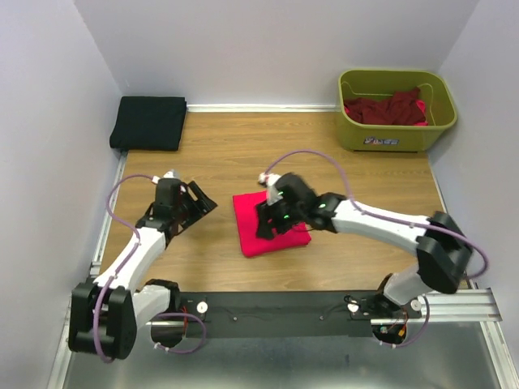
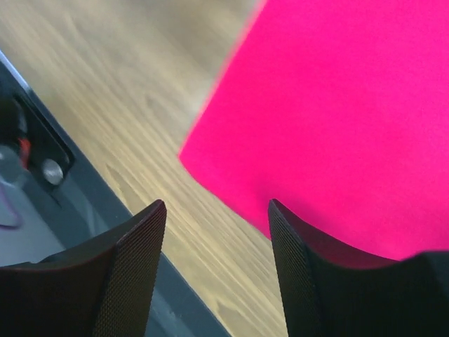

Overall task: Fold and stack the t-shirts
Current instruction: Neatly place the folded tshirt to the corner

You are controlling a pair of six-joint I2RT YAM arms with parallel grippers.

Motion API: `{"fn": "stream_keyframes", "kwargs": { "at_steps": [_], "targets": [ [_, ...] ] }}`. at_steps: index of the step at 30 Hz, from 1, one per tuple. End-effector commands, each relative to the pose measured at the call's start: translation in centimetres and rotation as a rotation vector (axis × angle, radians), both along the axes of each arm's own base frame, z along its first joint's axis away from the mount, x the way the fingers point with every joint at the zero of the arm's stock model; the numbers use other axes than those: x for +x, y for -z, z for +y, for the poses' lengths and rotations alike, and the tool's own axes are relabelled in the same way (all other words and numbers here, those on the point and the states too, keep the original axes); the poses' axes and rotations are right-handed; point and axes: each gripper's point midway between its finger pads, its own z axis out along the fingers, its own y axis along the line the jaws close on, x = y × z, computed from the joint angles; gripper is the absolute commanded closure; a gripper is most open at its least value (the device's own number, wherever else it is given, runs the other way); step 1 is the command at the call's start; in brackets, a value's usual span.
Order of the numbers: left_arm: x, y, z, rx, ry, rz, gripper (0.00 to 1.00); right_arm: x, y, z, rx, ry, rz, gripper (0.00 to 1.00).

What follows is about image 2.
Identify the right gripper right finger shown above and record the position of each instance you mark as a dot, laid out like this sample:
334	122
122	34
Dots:
329	288

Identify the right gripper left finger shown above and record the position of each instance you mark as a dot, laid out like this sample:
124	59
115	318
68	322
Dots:
101	287

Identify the pink t shirt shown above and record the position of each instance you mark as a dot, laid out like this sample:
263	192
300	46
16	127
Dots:
339	110

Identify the aluminium frame rail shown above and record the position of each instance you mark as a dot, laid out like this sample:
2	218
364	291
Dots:
27	238

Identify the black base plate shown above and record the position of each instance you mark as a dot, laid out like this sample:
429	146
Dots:
78	204

